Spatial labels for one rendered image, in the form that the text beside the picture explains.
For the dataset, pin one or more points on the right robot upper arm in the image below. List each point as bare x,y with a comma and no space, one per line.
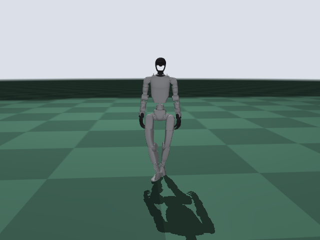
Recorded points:
145,88

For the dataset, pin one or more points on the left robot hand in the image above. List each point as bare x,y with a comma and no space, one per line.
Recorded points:
178,122

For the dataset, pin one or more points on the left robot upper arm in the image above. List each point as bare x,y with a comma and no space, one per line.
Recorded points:
174,86

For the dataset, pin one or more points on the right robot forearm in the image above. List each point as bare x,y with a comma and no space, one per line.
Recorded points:
142,106

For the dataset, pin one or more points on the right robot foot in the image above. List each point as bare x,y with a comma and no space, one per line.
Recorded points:
157,176

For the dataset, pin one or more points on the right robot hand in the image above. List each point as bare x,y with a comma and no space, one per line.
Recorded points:
141,116

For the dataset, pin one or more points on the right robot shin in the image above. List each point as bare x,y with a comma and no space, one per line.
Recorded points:
154,157

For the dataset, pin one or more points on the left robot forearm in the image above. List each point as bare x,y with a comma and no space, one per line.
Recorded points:
177,107

